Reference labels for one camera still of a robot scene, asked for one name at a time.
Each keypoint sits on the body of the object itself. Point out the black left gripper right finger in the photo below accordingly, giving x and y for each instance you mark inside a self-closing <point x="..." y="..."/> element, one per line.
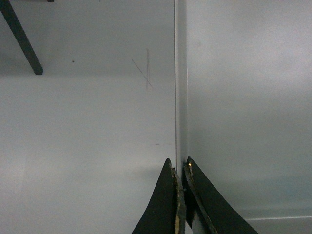
<point x="208" y="212"/>

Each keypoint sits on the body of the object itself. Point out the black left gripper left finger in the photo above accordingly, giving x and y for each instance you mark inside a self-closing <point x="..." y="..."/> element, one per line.
<point x="166" y="210"/>

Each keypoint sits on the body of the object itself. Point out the grey-green rectangular tray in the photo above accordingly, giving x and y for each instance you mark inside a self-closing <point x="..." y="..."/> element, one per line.
<point x="244" y="105"/>

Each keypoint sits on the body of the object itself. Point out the black table leg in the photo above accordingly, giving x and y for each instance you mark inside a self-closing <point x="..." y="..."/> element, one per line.
<point x="20" y="35"/>

